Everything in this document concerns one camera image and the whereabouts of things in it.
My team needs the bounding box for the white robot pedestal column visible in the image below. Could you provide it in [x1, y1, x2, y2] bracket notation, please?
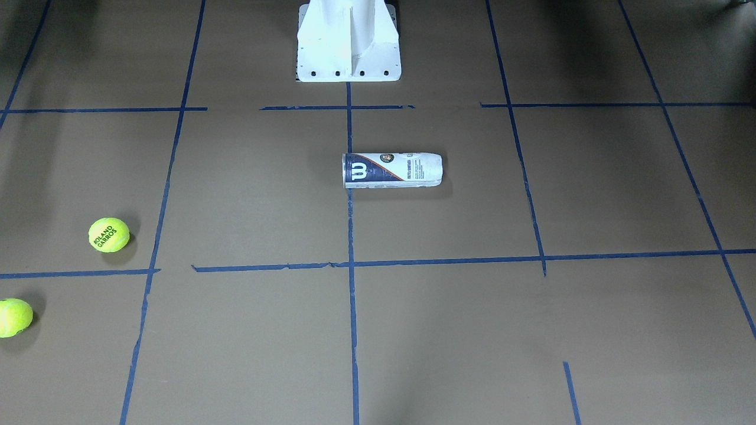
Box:
[295, 1, 402, 83]

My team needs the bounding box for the yellow Roland Garros tennis ball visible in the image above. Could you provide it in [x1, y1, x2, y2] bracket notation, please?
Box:
[87, 217, 131, 253]

